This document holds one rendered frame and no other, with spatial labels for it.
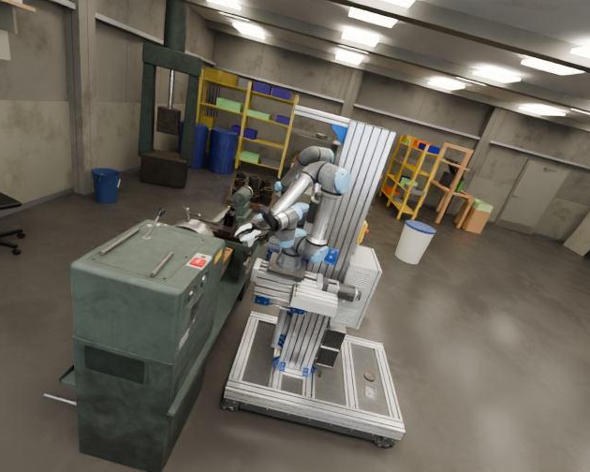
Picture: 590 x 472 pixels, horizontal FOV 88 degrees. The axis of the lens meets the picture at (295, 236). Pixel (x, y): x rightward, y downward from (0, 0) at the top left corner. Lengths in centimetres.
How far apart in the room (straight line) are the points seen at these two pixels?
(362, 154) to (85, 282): 145
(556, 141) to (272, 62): 859
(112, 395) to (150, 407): 19
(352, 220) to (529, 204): 1057
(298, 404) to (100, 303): 143
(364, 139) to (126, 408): 185
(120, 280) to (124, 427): 91
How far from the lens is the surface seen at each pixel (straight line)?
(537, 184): 1210
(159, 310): 142
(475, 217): 957
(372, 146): 179
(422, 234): 551
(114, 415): 203
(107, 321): 160
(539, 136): 1180
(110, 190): 533
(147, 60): 627
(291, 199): 152
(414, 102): 1024
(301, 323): 225
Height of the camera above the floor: 205
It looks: 23 degrees down
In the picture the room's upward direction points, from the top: 15 degrees clockwise
